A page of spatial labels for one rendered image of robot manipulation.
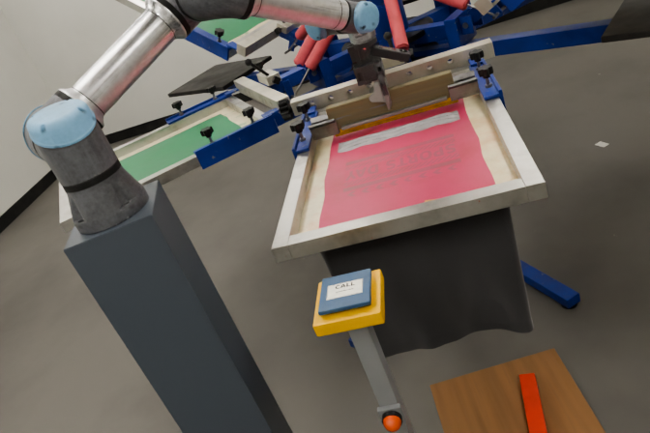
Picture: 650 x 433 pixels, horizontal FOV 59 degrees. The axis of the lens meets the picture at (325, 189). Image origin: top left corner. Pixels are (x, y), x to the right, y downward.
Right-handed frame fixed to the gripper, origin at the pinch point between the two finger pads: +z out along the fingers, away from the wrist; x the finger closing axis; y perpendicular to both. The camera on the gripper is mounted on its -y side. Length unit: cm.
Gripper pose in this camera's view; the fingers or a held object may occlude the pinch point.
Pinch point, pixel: (390, 101)
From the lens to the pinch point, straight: 174.8
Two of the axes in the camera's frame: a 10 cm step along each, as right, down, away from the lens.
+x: -0.8, 4.8, -8.7
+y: -9.4, 2.5, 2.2
